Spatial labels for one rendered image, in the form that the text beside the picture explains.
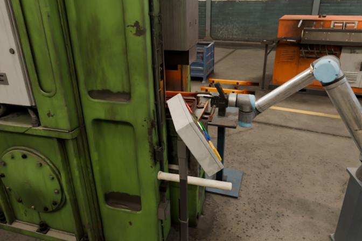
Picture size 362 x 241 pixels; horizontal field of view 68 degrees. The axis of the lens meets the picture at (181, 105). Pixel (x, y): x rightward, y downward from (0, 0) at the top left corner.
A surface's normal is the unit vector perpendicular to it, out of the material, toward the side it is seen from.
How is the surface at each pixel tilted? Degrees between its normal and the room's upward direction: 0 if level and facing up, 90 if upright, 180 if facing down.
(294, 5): 91
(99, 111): 90
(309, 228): 0
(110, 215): 90
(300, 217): 0
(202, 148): 90
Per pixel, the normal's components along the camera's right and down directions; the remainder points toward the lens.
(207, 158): 0.16, 0.37
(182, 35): -0.27, 0.37
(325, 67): -0.60, 0.22
